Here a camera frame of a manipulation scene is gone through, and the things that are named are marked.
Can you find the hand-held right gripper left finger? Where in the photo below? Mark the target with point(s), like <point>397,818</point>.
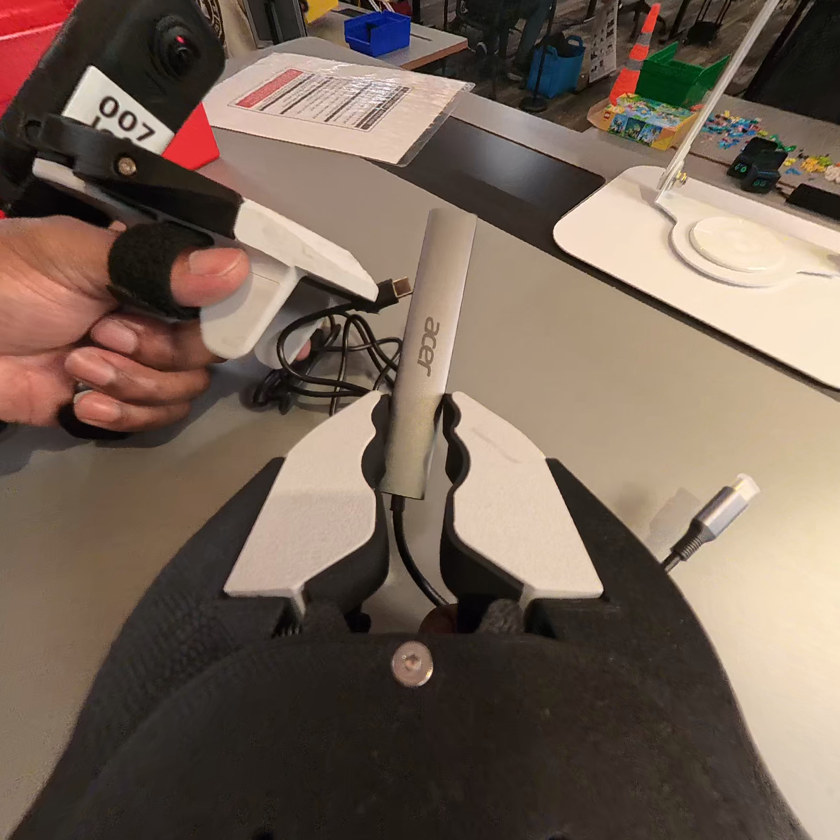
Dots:
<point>308,518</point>

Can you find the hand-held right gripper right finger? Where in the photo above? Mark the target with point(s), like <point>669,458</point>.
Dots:
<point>518,518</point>

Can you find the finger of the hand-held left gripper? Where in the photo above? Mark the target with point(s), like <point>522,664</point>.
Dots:
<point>236,321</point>
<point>295,243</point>

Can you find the silver usb hub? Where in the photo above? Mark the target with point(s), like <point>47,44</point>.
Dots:
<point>420,394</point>

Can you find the person's left hand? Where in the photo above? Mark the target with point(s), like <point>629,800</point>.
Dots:
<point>46,308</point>

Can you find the red plastic bin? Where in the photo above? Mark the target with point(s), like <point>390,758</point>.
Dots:
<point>197,141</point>

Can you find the laminated paper sheet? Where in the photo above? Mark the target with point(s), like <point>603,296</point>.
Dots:
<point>341,105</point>

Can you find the yellow plastic bin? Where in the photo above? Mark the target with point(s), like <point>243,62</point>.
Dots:
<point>321,8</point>

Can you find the black desk mat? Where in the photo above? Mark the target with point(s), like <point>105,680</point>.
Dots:
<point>499,177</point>

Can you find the blue plastic bin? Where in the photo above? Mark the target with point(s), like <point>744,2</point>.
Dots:
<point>377,36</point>

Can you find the grey side table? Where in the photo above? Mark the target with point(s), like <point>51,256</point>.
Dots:
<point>433,43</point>

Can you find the blue bag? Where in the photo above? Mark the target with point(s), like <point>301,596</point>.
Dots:
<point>558,69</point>

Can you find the white picture sign board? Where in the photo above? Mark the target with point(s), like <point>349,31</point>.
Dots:
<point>602,46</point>

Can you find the colourful toy brick box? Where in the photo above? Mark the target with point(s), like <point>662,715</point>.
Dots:
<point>646,124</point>

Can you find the orange traffic cone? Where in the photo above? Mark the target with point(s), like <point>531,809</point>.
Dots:
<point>633,72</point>

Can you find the green plastic bin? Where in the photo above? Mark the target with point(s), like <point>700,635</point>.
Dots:
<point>676,79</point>

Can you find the black gadget with green lights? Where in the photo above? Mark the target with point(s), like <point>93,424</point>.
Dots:
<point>754,167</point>

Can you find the black phone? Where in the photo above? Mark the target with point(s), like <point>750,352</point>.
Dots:
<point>817,200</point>

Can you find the pile of colourful toy bricks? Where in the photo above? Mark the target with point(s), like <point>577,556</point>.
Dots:
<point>735,124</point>

